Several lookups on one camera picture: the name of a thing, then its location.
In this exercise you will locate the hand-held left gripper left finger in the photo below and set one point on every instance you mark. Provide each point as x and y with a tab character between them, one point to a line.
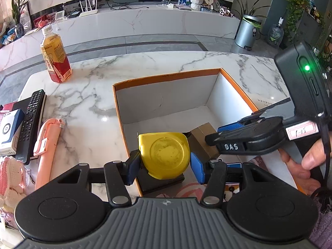
133	167

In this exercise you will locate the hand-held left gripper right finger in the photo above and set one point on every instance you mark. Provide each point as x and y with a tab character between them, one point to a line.
197	170

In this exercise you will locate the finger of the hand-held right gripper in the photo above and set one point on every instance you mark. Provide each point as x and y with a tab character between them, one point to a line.
233	146
228	127

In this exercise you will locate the small brown cardboard box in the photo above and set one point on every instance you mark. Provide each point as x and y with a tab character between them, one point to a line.
201	137

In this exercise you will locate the yellow tape measure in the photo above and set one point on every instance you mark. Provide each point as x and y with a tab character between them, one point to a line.
163	153

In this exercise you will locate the orange-rimmed white cardboard box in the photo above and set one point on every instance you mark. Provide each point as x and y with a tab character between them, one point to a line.
168	101

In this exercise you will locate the person's right hand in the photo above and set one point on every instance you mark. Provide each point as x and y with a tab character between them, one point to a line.
312	155

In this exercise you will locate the pink white striped knitted item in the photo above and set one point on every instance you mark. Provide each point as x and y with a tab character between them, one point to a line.
186	189

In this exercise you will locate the dark brown square box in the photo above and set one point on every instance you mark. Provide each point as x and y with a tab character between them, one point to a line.
155	185

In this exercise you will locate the large water jug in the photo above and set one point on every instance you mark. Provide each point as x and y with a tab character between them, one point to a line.
275	35

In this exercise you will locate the grey cabinet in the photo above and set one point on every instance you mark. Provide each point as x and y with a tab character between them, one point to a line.
311	26

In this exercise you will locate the silver trash can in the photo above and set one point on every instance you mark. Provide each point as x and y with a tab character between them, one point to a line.
246	33

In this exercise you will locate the green hanging vine plant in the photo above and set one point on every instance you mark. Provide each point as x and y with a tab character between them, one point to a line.
295	7

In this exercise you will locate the pink selfie stick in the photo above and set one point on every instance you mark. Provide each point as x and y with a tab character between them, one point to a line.
46	145

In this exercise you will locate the long-leaf potted plant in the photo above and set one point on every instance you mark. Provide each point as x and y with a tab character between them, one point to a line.
249	7

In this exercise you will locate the spotted cow figurine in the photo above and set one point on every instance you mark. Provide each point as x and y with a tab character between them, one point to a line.
225	12

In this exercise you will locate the black remote control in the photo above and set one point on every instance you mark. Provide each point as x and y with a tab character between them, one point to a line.
31	119

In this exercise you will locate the round hand fan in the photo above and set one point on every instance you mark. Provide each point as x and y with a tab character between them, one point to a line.
209	1

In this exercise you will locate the pink crochet doll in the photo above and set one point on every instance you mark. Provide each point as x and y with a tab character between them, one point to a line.
11	176

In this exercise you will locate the black book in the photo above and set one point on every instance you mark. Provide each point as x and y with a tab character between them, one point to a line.
22	105

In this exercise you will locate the white ceramic pot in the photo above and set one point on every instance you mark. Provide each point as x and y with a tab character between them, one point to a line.
196	3

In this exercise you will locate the white and blue box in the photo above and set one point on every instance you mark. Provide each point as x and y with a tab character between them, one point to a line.
10	129

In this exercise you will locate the yellow tea drink bottle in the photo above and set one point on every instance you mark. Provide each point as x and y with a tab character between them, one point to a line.
55	57

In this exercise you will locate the white marble TV console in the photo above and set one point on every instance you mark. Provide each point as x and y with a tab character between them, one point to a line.
129	23

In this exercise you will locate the white router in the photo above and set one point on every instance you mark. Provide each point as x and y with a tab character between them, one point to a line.
88	13

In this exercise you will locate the small white display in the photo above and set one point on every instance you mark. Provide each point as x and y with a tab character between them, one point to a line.
59	15

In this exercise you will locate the pile of snack bags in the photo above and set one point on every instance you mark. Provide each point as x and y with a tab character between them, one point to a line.
10	35

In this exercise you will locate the potted plant in glass vase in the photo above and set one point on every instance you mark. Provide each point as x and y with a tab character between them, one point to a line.
19	13

